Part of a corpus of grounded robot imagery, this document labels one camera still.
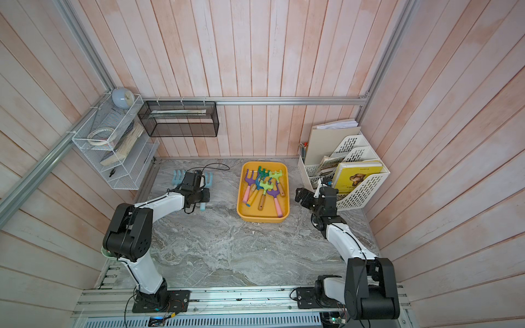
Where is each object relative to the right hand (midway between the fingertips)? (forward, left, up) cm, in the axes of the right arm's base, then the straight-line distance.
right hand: (304, 191), depth 89 cm
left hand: (+3, +47, -9) cm, 48 cm away
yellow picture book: (+2, -17, +9) cm, 19 cm away
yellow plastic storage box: (-4, +16, -13) cm, 21 cm away
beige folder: (+21, -10, +12) cm, 27 cm away
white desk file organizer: (+15, -23, +12) cm, 30 cm away
